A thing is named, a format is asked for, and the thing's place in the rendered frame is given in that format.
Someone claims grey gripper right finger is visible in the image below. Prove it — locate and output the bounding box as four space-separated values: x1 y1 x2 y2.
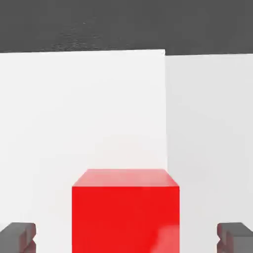
216 222 253 253

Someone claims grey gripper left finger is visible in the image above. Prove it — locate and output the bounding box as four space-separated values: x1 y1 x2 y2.
0 222 37 253

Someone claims small red cube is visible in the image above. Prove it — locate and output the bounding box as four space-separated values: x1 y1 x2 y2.
71 169 180 253

